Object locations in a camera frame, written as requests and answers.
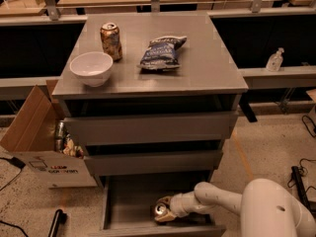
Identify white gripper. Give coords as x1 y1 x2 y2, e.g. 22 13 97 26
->
154 192 197 222

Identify grey middle drawer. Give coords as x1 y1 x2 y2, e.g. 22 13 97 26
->
84 150 223 176

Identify grey drawer cabinet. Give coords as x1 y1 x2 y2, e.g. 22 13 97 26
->
51 11 249 190

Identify black power adapter left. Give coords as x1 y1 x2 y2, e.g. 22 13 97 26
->
9 157 26 169

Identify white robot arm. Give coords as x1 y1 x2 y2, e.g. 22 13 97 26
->
154 179 316 237

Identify grey open bottom drawer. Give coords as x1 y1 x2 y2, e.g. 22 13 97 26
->
89 171 225 237

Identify white ceramic bowl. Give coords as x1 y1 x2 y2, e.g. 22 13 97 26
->
70 51 114 87

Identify red coke can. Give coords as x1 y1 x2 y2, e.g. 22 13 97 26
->
154 203 169 216

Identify black stand bar right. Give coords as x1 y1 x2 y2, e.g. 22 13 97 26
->
291 166 316 216

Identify blue chip bag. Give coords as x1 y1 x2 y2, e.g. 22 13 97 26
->
138 36 187 70

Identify cans inside cardboard box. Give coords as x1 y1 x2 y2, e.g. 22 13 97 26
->
54 120 83 158

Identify open cardboard box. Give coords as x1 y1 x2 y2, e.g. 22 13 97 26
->
0 86 97 188

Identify grey top drawer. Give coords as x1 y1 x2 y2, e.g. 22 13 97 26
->
64 112 238 146

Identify brown blue soda can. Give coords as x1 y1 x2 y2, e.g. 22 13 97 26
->
100 22 122 61

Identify black tool bottom left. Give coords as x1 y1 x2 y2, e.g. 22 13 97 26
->
47 209 67 237

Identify clear sanitizer bottle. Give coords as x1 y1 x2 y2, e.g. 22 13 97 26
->
266 47 284 72

